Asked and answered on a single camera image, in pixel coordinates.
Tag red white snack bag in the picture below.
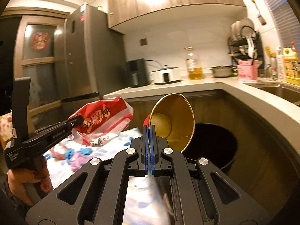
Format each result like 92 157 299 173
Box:
70 96 134 147

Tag red paper cup gold inside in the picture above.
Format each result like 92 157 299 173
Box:
147 94 195 152

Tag black trash bin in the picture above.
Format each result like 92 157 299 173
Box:
183 123 238 174

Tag person left hand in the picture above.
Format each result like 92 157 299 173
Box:
8 156 53 206

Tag floral box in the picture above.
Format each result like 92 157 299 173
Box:
0 113 13 142

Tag pink crumpled wrapper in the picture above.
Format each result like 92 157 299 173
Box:
70 155 93 172

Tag pink plastic bag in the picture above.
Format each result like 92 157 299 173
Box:
50 144 67 161

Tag floral tablecloth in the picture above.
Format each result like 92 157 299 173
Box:
42 127 172 225

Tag blue crumpled glove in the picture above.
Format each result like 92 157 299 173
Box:
64 147 93 165

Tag wooden lower cabinet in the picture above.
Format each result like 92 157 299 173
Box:
121 88 300 218

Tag red door decoration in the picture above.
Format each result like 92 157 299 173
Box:
31 32 49 51

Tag black air fryer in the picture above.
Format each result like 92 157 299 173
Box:
126 58 150 88

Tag grey refrigerator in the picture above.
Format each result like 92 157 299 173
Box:
54 4 129 116

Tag white slow cooker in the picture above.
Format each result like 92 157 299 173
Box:
153 66 181 85

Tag wooden glass door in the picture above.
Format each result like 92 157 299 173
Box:
3 7 68 130

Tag cooking oil bottle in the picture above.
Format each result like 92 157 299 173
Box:
184 46 204 80

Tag steel pot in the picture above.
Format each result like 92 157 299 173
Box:
211 66 233 78

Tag pink utensil basket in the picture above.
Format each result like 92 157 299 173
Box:
237 59 261 82

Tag white ladle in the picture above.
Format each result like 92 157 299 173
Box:
246 36 255 59

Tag yellow detergent bottle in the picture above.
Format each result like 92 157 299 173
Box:
283 41 300 85

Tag black dish rack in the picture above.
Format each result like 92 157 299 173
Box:
227 31 264 69

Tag white bottle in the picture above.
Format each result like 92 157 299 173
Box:
276 46 286 82

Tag hanging spatula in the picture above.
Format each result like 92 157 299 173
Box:
251 0 266 26

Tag window blinds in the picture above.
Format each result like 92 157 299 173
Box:
265 0 299 53

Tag wall socket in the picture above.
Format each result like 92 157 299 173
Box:
139 38 147 46

